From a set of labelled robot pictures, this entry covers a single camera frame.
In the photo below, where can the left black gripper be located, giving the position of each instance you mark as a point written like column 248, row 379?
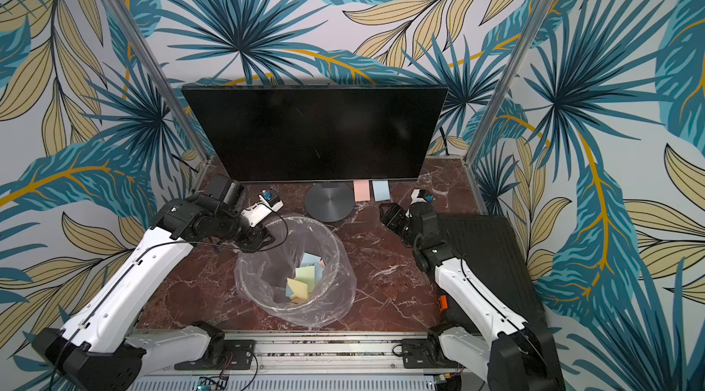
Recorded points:
column 255, row 241

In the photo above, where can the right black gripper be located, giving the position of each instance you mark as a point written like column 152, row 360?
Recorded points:
column 397, row 217

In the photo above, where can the blue sticky note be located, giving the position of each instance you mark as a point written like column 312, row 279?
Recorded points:
column 381, row 190

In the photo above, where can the clear plastic trash bin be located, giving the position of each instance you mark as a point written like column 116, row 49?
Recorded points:
column 261, row 277

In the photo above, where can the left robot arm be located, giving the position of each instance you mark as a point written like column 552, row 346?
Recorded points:
column 121, row 292

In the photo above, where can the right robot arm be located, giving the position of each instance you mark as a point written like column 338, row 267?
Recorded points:
column 484, row 308

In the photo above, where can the pink sticky note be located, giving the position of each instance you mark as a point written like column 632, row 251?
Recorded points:
column 362, row 191

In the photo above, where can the discarded sticky notes pile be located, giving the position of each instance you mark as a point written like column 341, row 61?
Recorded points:
column 307, row 275

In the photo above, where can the black computer monitor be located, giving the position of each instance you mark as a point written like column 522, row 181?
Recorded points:
column 318, row 133

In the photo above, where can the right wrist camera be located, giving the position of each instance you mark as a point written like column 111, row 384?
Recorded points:
column 421, row 196

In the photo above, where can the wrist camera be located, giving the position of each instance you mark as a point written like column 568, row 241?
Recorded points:
column 421, row 196
column 269, row 203

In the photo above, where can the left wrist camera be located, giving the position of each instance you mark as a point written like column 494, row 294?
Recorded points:
column 269, row 203

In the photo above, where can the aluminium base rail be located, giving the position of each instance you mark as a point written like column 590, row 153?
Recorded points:
column 320, row 353

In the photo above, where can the left aluminium frame post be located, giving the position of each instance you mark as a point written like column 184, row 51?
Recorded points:
column 141, row 48

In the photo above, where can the aluminium frame post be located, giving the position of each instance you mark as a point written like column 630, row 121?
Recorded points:
column 141, row 48
column 530, row 30

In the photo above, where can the right aluminium frame post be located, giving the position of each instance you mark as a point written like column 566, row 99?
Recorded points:
column 530, row 30

